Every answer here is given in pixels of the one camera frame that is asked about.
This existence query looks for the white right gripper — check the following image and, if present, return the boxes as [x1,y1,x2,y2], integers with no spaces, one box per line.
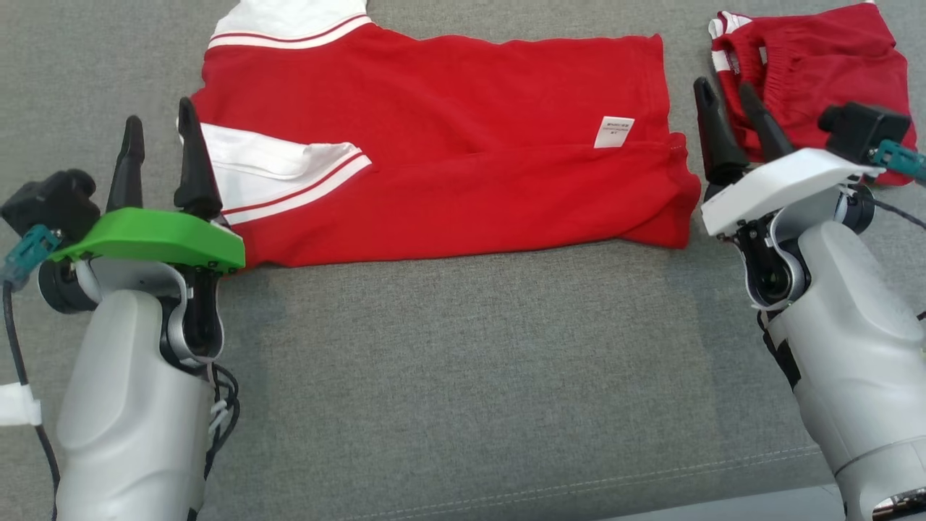
[693,77,885,238]

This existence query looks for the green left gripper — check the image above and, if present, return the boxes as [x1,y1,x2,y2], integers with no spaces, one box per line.
[49,98,247,274]

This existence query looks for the red shorts with Bulls print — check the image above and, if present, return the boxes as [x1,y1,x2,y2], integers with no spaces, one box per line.
[709,2,918,187]

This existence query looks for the red jersey with white sleeves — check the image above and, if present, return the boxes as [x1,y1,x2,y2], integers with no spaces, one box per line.
[177,0,702,268]

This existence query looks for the grey fabric sofa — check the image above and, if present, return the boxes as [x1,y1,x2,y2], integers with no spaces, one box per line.
[0,0,926,521]

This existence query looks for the black right camera cable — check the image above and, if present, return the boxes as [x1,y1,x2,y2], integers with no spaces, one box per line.
[861,140,926,232]

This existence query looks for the thin right arm cable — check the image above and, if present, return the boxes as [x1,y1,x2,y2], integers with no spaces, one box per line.
[756,311,801,391]

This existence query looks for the thin arm cable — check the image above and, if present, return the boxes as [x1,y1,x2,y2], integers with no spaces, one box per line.
[206,362,242,478]
[756,311,801,391]

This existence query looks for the thin left arm cable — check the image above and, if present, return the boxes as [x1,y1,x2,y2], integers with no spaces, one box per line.
[206,362,242,478]

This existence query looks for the white cable label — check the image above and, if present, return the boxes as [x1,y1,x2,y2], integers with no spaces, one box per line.
[0,382,43,427]

